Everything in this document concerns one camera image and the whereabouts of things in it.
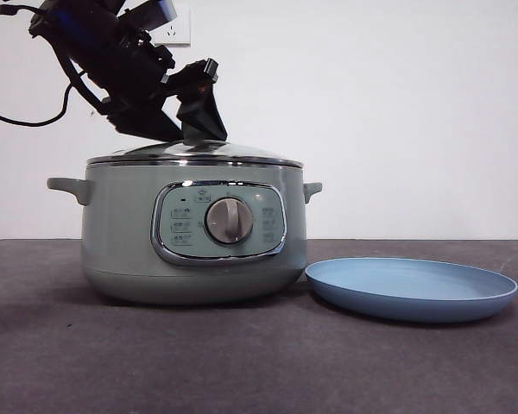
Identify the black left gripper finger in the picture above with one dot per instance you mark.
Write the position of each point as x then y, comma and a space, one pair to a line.
203, 116
151, 123

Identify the glass lid with green knob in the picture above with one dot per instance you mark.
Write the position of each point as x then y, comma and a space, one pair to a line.
241, 155

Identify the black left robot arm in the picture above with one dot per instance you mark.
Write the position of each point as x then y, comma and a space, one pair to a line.
112, 56

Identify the sage green electric steamer pot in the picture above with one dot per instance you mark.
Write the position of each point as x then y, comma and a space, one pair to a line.
121, 241

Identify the light blue round plate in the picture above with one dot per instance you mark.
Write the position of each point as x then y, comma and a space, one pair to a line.
414, 297

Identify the white wall power socket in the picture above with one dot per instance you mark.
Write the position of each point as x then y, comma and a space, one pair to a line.
179, 34

